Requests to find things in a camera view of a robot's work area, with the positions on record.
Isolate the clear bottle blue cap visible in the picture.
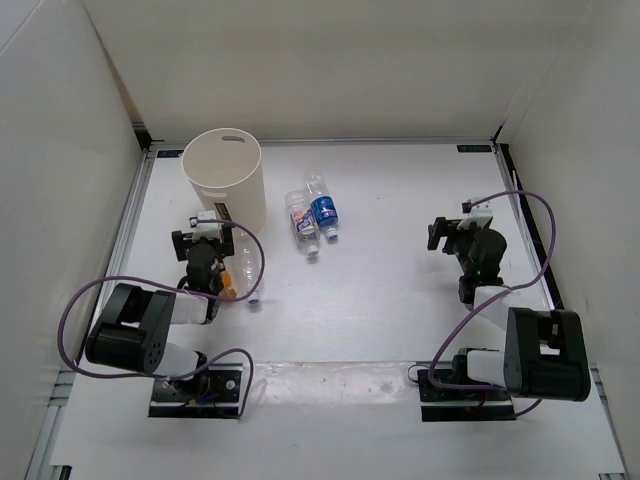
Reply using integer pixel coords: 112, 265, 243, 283
236, 243, 262, 312

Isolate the orange plastic bottle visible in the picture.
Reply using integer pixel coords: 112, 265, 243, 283
220, 270, 237, 299

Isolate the clear bottle orange blue label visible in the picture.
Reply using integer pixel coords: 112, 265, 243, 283
285, 190, 320, 261

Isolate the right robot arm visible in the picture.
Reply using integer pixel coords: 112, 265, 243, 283
427, 217, 591, 402

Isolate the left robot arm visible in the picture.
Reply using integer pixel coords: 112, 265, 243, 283
85, 221, 234, 400

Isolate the white plastic bin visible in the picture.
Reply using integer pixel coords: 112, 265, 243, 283
181, 128, 267, 232

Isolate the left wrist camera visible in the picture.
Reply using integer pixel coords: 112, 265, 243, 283
189, 210, 223, 241

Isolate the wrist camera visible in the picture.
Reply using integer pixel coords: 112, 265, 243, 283
189, 210, 223, 241
457, 197, 493, 230

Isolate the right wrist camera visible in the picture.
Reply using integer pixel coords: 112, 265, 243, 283
457, 197, 493, 230

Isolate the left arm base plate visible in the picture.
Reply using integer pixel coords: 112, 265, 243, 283
147, 363, 244, 419

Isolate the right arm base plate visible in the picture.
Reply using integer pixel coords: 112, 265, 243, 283
417, 368, 516, 423

